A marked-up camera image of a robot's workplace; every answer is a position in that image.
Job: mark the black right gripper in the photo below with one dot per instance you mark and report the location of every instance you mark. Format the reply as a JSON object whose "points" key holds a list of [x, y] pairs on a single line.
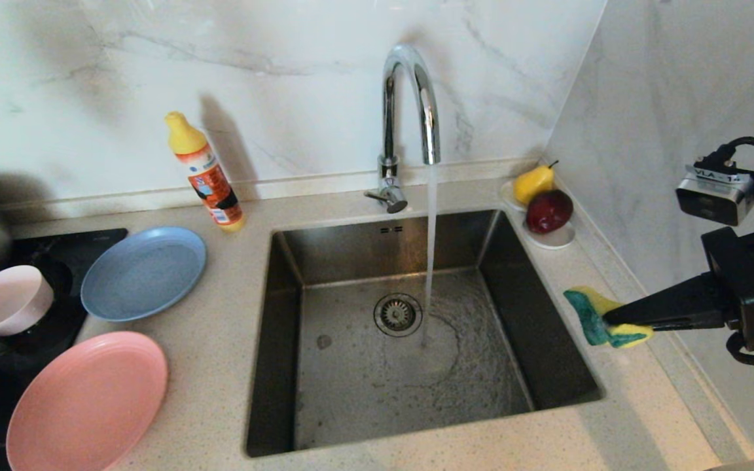
{"points": [[743, 288]]}

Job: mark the yellow green sponge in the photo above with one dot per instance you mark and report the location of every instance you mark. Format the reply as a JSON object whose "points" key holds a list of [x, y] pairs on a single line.
{"points": [[590, 320]]}

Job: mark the chrome gooseneck faucet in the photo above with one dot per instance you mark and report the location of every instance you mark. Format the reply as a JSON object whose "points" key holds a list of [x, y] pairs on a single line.
{"points": [[388, 118]]}

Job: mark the yellow orange dish soap bottle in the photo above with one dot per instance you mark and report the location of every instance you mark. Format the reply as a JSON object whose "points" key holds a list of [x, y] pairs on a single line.
{"points": [[210, 180]]}

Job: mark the pink bowl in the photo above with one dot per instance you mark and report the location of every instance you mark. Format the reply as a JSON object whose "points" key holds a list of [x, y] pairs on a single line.
{"points": [[7, 301]]}

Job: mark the round metal sink strainer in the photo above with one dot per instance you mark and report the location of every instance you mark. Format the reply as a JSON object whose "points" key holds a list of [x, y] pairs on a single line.
{"points": [[398, 314]]}

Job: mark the stainless steel sink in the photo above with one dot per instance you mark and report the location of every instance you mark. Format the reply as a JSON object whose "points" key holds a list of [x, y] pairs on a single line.
{"points": [[351, 392]]}

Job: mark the small white fruit dish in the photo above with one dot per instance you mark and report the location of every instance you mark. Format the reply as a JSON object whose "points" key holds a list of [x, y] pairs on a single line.
{"points": [[555, 241]]}

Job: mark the dark red apple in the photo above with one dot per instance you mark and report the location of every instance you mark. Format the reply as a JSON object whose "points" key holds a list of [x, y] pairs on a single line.
{"points": [[549, 212]]}

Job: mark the yellow pear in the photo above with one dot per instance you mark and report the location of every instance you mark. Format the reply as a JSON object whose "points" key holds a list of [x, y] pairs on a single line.
{"points": [[533, 184]]}

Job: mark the blue grey plate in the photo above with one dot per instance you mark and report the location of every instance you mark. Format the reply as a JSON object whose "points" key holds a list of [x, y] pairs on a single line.
{"points": [[144, 275]]}

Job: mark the black induction cooktop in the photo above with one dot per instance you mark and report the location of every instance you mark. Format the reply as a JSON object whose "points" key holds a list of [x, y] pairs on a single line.
{"points": [[89, 252]]}

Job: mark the pink plate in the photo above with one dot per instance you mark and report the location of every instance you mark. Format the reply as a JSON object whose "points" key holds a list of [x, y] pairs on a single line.
{"points": [[89, 405]]}

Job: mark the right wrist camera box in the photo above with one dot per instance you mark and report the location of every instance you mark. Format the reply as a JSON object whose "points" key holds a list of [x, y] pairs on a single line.
{"points": [[714, 199]]}

